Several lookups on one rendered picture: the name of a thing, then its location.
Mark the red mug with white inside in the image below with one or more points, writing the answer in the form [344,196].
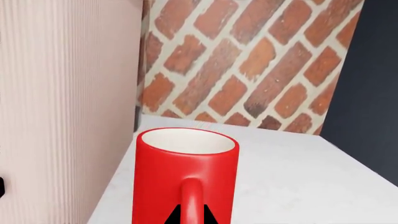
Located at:
[161,177]

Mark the black knob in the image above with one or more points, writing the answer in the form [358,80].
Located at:
[2,187]

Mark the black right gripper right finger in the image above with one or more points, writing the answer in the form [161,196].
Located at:
[209,215]

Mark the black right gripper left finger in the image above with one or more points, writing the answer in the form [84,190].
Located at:
[174,217]

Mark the pink ribbed cabinet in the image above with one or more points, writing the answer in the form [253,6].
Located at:
[65,105]

